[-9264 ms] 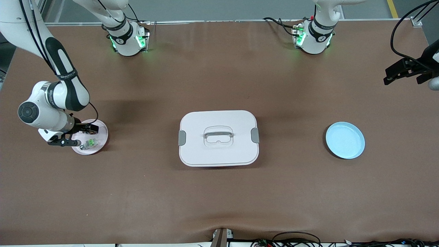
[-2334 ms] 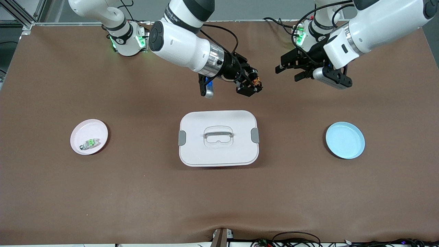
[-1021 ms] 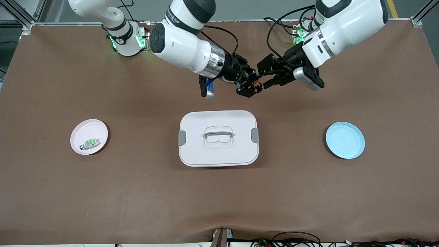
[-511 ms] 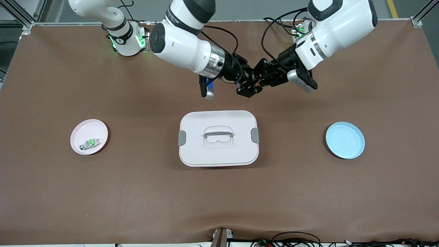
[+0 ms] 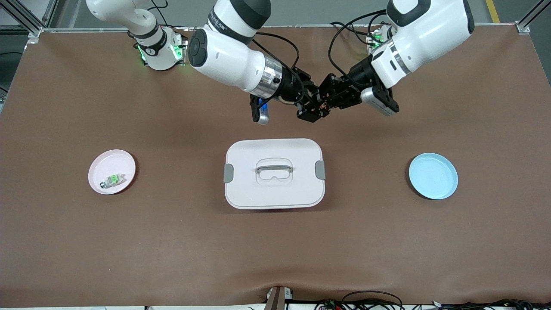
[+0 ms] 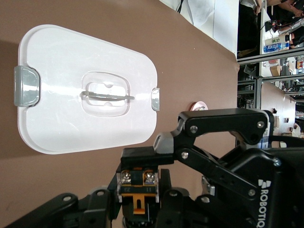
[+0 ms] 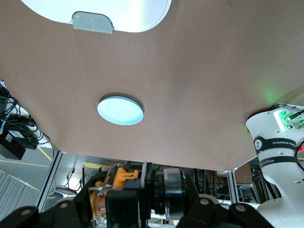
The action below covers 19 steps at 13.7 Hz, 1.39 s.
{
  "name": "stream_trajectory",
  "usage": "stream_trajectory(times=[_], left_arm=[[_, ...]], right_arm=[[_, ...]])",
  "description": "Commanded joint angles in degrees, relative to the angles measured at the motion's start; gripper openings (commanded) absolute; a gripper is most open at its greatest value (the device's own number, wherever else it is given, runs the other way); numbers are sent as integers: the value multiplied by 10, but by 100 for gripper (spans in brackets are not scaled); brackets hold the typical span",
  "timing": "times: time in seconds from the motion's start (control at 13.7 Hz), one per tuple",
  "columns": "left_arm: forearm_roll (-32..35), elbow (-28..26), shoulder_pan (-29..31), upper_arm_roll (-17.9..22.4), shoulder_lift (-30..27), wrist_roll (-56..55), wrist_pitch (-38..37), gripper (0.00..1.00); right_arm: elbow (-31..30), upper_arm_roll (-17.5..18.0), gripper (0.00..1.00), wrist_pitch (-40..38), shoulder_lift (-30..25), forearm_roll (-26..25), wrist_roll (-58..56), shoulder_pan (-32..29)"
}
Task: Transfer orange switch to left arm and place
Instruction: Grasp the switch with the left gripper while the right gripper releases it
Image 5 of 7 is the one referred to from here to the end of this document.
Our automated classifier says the white lidded storage box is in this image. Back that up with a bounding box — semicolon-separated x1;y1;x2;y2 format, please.
223;138;326;210

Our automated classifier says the light blue round plate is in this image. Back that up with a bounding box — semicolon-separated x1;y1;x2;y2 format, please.
408;152;459;200

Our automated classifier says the brown table mat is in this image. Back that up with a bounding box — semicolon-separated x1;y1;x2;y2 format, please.
0;25;551;307

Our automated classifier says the pink round plate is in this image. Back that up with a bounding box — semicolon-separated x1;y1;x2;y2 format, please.
88;149;136;195

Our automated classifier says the black left arm base cable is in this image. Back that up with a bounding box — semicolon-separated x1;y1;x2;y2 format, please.
330;21;376;46

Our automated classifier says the aluminium frame post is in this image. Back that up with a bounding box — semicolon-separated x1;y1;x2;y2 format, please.
514;0;551;35
0;0;59;38

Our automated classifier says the brown camera mount bracket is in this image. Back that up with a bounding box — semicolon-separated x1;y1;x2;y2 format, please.
263;285;294;310

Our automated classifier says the black looped cable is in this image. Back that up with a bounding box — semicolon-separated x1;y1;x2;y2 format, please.
340;290;404;310

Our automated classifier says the green and grey switch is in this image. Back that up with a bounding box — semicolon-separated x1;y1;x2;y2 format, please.
100;174;126;189

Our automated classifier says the black cable bundle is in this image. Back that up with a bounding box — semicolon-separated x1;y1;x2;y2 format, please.
430;299;551;310

